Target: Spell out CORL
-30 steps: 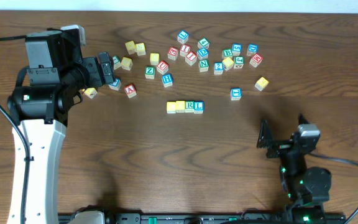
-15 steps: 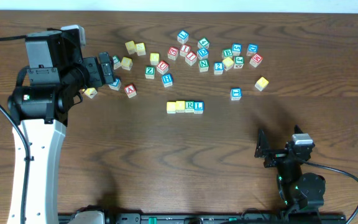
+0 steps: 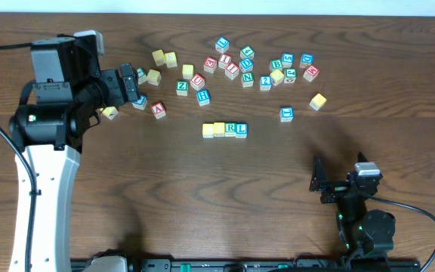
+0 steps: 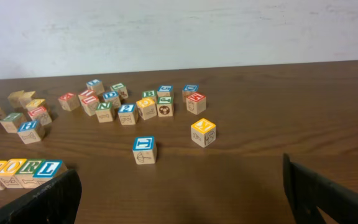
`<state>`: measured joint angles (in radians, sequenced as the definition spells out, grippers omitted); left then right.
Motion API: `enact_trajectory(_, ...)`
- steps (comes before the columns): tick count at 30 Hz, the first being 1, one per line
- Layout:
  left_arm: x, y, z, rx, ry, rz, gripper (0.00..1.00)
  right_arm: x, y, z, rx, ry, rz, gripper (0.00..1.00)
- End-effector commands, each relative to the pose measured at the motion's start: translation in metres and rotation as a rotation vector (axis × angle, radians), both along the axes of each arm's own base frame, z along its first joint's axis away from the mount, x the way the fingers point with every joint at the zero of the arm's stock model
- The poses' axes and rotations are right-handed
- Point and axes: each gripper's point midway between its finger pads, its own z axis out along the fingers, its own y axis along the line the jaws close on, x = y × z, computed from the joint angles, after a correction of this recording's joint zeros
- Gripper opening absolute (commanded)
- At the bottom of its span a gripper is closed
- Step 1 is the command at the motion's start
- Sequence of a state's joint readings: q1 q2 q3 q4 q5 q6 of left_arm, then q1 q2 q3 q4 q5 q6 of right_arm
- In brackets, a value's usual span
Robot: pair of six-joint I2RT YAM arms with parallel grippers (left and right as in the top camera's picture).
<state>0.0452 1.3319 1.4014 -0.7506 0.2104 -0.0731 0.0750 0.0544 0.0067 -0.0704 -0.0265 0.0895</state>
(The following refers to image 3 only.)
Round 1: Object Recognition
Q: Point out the blue l block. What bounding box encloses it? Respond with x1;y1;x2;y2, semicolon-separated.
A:
215;36;230;54
236;123;248;138

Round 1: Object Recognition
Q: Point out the yellow C block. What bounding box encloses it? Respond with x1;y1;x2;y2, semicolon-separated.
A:
202;123;214;138

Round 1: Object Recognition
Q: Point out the green R block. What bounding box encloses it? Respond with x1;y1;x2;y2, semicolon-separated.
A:
224;122;236;138

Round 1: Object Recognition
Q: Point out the yellow o block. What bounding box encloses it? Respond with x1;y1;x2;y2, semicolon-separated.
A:
213;122;225;138
182;64;194;79

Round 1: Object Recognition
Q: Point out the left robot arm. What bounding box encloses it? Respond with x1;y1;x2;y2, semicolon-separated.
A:
9;30;140;271

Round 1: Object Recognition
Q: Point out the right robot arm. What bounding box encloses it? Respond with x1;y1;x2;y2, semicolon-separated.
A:
309;153;396;271

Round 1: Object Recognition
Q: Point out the green L block left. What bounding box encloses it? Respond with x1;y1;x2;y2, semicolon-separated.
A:
136;67;147;85

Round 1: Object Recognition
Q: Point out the blue P block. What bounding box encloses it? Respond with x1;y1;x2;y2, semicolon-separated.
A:
132;94;147;110

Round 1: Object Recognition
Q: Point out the yellow block beside green L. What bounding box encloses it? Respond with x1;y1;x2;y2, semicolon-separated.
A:
147;70;162;85

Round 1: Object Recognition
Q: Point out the red A block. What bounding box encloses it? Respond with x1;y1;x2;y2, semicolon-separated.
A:
151;102;167;119

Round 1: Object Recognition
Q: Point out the yellow block far left pair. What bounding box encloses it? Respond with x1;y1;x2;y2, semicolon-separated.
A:
152;49;166;66

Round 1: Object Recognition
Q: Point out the yellow S block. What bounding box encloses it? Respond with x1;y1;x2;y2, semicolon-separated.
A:
165;52;177;68

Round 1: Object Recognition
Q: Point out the green Z block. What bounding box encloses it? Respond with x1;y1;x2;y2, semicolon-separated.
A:
176;80;189;96

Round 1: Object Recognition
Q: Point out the blue T block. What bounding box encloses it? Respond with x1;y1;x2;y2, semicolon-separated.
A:
279;107;295;122

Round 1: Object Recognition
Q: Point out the yellow K block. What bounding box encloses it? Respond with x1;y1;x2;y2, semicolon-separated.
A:
310;93;327;111

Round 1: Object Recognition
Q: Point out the red U block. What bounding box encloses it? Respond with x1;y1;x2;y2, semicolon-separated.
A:
190;73;205;91

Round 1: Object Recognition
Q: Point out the blue H block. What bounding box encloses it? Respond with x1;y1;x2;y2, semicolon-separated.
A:
196;89;211;107

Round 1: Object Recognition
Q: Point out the red E block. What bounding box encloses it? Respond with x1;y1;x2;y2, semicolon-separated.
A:
203;57;218;73

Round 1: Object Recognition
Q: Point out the red M block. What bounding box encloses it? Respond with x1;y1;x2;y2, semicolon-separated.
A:
303;65;320;82

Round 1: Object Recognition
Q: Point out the red I block upper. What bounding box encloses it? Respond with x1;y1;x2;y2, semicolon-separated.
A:
218;54;232;69

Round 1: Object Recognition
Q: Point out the red i block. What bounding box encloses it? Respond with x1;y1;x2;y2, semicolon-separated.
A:
218;54;232;69
225;62;240;80

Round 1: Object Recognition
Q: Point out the green J block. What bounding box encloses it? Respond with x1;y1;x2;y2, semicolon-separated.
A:
284;68;297;84

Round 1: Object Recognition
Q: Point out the blue 2 block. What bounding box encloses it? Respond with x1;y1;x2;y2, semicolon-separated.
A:
259;76;272;91

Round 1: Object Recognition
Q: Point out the yellow G block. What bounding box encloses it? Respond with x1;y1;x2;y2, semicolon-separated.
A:
270;70;285;86

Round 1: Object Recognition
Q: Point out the blue L block top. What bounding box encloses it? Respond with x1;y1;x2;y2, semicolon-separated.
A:
215;36;230;54

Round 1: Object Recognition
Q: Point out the red I block lower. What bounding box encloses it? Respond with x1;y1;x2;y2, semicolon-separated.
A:
225;62;240;80

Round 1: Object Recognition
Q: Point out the blue D block right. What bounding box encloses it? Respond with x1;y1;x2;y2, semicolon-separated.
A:
299;53;313;69

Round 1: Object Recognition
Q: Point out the blue d block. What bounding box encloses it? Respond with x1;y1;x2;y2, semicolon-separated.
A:
299;53;313;69
239;57;254;73

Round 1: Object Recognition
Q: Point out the green B block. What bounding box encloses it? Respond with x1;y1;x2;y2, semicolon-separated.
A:
270;59;283;72

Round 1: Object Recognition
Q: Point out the green N block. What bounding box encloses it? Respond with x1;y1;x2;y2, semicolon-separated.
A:
241;72;255;88

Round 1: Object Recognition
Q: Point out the blue 5 block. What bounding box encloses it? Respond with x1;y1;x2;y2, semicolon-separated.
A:
281;52;295;68

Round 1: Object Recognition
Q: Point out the blue D block centre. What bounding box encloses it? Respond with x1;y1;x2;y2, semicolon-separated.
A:
239;57;254;73

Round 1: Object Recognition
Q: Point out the green 4 block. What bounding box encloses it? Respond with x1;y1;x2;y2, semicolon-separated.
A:
240;45;255;60

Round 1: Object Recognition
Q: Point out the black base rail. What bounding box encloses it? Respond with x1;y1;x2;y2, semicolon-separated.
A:
70;250;421;272

